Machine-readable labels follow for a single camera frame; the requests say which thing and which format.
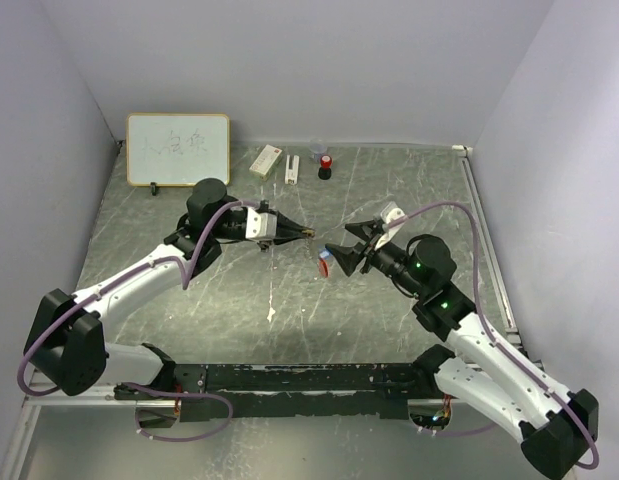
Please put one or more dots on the red black stamp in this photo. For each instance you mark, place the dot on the red black stamp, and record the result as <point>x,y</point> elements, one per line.
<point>325,168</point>

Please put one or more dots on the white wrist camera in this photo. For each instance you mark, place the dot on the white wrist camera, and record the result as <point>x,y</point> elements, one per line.
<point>260,226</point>
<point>391,217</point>

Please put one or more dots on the white board yellow frame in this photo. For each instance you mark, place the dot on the white board yellow frame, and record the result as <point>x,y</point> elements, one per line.
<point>177,149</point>

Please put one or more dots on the clear plastic cup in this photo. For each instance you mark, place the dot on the clear plastic cup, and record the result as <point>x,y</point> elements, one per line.
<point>317,148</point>

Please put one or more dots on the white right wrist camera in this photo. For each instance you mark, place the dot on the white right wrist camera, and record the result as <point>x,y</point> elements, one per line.
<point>391,217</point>

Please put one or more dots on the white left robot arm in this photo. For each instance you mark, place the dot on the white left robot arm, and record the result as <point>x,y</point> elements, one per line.
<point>66,342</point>

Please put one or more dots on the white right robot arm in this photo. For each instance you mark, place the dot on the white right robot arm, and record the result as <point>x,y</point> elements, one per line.
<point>554,425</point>

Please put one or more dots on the aluminium right side rail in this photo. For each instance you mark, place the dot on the aluminium right side rail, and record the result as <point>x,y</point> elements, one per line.
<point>512,332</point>

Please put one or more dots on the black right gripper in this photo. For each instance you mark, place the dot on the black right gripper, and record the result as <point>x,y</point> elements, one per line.
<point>349,256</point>

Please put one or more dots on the white stapler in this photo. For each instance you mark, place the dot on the white stapler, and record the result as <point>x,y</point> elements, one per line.
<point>292,169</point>

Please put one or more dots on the metal key organizer red handle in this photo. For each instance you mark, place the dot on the metal key organizer red handle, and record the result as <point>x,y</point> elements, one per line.
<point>314,249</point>

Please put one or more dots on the green white staples box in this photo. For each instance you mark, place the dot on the green white staples box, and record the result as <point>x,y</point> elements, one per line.
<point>266,161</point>

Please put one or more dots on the aluminium rail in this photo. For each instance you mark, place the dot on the aluminium rail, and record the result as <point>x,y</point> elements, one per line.
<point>512,332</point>
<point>451,375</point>

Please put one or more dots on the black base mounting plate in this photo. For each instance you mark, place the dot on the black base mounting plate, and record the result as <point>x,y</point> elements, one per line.
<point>386,390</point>

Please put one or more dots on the aluminium front rail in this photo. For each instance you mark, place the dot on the aluminium front rail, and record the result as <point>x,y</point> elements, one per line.
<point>451,375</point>

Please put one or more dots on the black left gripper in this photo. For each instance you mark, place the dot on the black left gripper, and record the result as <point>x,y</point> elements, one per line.
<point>290,229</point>

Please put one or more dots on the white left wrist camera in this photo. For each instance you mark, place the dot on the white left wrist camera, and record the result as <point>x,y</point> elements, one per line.
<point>260,226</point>

